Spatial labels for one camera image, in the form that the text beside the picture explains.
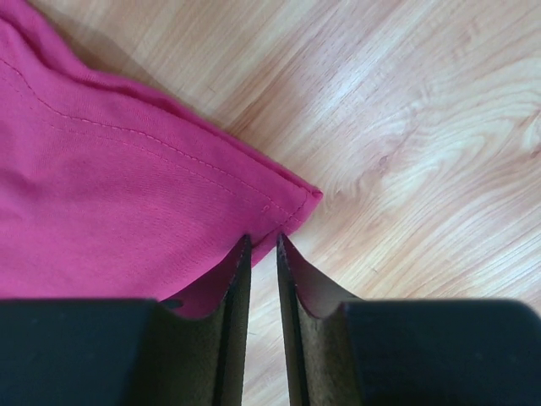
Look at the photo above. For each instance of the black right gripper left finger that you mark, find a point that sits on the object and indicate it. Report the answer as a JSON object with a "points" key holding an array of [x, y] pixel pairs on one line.
{"points": [[186, 350]]}

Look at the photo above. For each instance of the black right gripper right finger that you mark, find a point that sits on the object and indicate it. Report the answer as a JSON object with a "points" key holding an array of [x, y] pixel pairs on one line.
{"points": [[343, 350]]}

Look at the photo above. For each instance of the magenta pink t shirt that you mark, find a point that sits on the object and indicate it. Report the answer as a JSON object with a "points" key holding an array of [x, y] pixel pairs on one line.
{"points": [[110, 188]]}

